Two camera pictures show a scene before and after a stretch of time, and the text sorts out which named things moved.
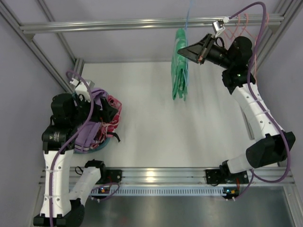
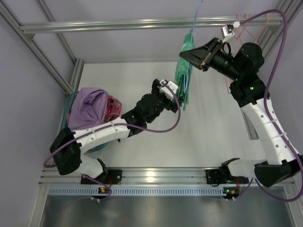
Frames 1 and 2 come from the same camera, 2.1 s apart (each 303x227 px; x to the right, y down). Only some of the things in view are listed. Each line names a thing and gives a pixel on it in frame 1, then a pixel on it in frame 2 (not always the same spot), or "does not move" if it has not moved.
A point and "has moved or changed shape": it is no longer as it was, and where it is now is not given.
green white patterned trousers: x=180 y=67 has moved or changed shape
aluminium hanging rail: x=247 y=21 does not move
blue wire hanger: x=191 y=3 to x=198 y=11
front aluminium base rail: x=167 y=177 does not move
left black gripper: x=99 y=109 to x=174 y=107
